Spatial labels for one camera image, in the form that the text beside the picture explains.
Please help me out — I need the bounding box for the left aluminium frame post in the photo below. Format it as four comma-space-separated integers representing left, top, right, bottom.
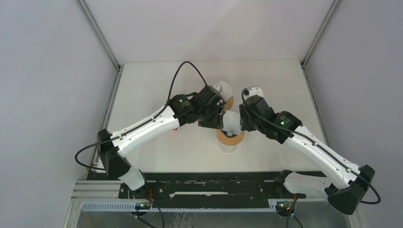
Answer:
75, 0, 121, 71

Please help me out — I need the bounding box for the left black cable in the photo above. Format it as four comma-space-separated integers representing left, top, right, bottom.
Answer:
74, 61, 209, 172

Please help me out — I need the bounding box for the right aluminium frame post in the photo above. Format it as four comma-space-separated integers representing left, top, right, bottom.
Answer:
301, 0, 342, 69

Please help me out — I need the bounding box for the aluminium frame post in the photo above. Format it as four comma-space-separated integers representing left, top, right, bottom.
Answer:
75, 0, 121, 71
301, 0, 342, 69

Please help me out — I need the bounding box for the wooden dripper ring holder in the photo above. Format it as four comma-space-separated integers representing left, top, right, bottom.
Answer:
224, 96, 234, 111

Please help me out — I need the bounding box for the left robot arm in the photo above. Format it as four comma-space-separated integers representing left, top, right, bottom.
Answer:
97, 82, 233, 198

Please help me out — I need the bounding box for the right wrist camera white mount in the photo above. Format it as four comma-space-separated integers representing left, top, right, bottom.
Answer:
243, 86, 264, 100

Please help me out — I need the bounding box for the black cable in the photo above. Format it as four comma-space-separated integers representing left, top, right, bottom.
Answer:
240, 88, 382, 205
74, 61, 209, 172

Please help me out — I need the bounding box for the white paper coffee filter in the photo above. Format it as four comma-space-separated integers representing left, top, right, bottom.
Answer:
212, 81, 233, 102

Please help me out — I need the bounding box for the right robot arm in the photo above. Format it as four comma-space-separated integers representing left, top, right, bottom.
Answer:
240, 95, 375, 215

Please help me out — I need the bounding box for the clear glass carafe brown band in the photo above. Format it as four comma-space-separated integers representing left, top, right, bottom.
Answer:
220, 143, 237, 153

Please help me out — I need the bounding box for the right black cable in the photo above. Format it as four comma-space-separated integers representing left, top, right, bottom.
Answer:
240, 88, 382, 205

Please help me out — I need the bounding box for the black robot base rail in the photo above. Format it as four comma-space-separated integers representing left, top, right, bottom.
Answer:
86, 171, 341, 210

